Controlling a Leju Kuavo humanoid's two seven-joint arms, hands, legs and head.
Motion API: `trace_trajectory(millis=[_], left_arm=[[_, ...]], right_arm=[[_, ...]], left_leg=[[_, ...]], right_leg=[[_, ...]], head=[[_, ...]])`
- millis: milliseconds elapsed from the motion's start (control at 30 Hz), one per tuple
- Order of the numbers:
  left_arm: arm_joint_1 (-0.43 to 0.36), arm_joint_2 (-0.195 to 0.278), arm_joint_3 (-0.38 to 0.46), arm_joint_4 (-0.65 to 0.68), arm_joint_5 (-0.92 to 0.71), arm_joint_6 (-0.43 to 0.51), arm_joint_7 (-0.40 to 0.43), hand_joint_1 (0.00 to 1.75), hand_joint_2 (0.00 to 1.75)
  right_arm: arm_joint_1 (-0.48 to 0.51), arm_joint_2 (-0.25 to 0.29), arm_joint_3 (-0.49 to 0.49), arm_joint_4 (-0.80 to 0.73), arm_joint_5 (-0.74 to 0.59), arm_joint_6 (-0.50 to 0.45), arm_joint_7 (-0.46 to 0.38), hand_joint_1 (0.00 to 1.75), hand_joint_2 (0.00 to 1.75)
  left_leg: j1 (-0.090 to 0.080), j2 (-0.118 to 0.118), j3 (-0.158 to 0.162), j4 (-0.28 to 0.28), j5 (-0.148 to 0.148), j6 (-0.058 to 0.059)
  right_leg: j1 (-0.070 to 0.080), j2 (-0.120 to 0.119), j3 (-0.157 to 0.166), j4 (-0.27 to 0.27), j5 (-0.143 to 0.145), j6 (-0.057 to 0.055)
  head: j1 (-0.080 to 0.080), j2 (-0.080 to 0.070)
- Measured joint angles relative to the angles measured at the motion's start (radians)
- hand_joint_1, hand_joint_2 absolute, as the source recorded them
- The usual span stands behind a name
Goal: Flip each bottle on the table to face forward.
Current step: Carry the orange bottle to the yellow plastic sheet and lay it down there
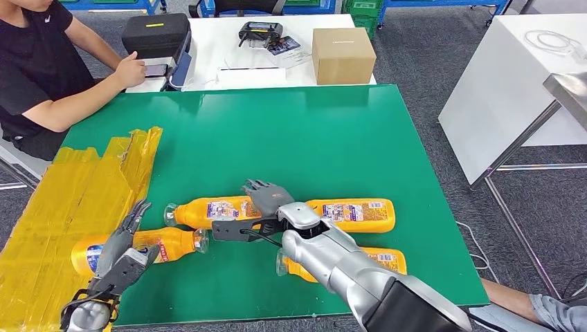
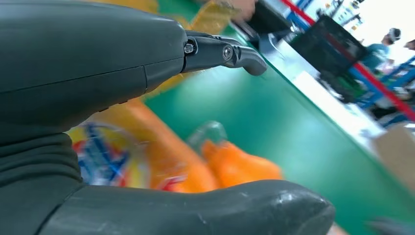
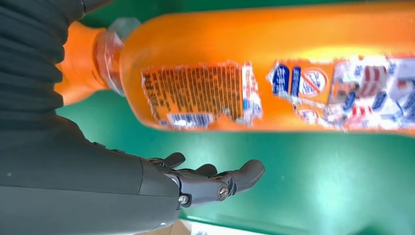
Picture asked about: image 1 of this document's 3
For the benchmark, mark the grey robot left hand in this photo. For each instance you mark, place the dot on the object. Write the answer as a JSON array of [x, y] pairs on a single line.
[[114, 247]]

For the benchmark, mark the person's right hand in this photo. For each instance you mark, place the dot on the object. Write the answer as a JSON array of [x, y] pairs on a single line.
[[130, 73]]

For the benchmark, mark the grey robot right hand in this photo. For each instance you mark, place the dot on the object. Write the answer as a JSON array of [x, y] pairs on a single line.
[[268, 197]]

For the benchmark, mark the orange detergent bottle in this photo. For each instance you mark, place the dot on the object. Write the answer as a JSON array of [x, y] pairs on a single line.
[[390, 262], [192, 213], [371, 225], [176, 243]]

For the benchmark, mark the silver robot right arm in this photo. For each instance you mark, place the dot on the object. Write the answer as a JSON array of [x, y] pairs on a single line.
[[348, 275]]

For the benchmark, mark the dark smartphone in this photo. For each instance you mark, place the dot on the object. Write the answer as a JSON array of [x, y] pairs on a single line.
[[156, 70]]

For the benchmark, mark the black carrying case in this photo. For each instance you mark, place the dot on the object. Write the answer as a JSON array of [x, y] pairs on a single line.
[[153, 36]]

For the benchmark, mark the white and blue box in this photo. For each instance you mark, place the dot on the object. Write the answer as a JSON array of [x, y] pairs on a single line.
[[181, 71]]

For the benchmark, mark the yellow plastic sheet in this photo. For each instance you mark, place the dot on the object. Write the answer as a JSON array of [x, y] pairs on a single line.
[[55, 220]]

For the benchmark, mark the white desk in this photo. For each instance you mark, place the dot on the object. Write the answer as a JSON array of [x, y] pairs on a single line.
[[215, 46]]

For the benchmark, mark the person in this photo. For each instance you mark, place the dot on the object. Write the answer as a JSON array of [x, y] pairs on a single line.
[[32, 59], [509, 300]]

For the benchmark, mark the flat white box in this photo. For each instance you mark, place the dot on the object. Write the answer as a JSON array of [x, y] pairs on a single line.
[[251, 78]]

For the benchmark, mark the black office chair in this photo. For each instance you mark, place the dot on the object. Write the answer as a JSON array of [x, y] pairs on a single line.
[[247, 5]]

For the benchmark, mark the black remote controller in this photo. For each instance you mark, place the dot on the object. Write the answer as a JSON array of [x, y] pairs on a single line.
[[260, 32]]

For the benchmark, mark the white paper sheet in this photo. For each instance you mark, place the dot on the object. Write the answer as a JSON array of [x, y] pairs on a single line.
[[297, 58]]

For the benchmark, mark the dark printed card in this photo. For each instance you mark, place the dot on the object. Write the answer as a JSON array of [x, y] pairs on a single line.
[[284, 45]]

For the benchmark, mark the cardboard box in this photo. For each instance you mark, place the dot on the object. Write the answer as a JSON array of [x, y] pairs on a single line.
[[344, 57]]

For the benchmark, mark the green plastic crates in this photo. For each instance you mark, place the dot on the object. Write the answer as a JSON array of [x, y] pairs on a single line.
[[362, 18]]

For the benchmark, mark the white side table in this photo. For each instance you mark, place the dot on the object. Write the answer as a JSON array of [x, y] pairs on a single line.
[[504, 91]]

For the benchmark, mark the steel table top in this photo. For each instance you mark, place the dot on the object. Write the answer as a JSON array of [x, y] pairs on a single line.
[[568, 91]]

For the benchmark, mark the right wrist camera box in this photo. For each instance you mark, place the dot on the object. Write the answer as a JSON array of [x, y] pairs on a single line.
[[231, 229]]

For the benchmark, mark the metal table frame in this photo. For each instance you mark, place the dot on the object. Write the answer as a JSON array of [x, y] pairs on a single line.
[[517, 144]]

